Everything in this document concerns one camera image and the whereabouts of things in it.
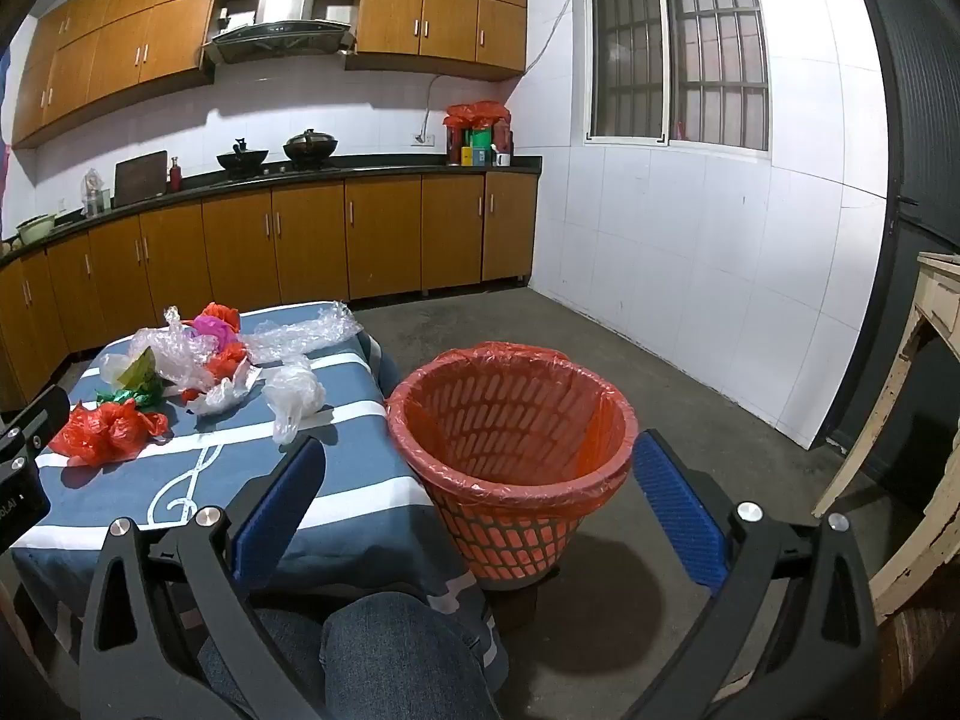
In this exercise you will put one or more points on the cream worn wooden table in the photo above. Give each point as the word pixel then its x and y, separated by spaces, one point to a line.
pixel 937 300

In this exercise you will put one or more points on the black wok with lid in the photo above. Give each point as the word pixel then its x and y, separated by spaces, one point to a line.
pixel 241 159

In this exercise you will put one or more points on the red bottle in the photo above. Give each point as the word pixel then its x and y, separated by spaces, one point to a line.
pixel 175 176

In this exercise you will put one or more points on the red canister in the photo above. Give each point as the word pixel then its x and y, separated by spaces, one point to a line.
pixel 455 144

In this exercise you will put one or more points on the steel range hood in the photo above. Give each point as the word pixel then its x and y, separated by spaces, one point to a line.
pixel 277 34

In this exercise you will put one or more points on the dark wooden cutting board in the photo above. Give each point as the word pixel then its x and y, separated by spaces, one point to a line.
pixel 140 178

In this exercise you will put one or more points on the dark grey door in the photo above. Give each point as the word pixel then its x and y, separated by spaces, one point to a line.
pixel 922 127

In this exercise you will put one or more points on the blue striped tablecloth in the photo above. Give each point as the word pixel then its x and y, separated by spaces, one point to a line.
pixel 360 465

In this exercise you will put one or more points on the pink plastic bag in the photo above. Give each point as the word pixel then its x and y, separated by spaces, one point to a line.
pixel 210 330

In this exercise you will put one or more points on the green box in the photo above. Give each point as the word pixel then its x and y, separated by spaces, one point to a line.
pixel 478 139

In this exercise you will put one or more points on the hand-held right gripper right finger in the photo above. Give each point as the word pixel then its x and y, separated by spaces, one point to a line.
pixel 675 510

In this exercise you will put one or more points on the red basket liner bag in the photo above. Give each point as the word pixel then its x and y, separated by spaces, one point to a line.
pixel 450 476

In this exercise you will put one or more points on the white translucent plastic bag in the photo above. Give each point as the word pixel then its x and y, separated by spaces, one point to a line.
pixel 292 394

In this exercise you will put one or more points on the large red plastic bag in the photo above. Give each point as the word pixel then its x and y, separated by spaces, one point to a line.
pixel 105 431

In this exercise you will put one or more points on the barred sliding window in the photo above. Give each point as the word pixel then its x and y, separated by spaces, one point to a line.
pixel 664 52

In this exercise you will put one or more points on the clear bubble wrap sheet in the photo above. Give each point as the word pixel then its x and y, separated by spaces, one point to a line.
pixel 300 334

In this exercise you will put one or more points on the orange plastic mesh basket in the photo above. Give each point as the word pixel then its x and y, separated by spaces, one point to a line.
pixel 517 540

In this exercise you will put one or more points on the black pot with lid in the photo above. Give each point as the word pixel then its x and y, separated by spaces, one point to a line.
pixel 310 146

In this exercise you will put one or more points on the white wall socket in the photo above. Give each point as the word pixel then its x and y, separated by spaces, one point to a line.
pixel 425 139

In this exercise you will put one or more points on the red bag over containers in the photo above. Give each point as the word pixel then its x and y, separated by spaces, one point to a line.
pixel 476 114

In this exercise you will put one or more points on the pale green bowl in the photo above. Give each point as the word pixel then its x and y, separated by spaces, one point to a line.
pixel 36 229

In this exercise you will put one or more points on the black kitchen countertop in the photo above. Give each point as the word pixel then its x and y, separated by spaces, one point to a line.
pixel 375 165

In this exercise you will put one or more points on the beige green snack wrapper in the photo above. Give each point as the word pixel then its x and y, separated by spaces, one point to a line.
pixel 139 367

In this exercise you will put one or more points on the white crumpled plastic sheet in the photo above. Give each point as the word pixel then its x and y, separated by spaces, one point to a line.
pixel 217 396

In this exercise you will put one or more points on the clear plastic bag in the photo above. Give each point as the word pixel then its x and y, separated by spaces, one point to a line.
pixel 176 352

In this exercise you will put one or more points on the wooden lower kitchen cabinets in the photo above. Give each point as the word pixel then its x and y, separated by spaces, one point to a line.
pixel 375 232

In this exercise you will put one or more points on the person's leg in jeans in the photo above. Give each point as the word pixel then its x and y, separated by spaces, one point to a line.
pixel 289 664
pixel 405 652

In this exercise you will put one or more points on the glass jar with plastic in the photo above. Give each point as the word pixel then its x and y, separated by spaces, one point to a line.
pixel 92 195

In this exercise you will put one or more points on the green leaf scrap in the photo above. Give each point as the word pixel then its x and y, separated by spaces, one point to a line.
pixel 139 392

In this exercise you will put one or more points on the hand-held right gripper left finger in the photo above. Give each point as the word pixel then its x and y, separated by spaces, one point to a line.
pixel 277 510

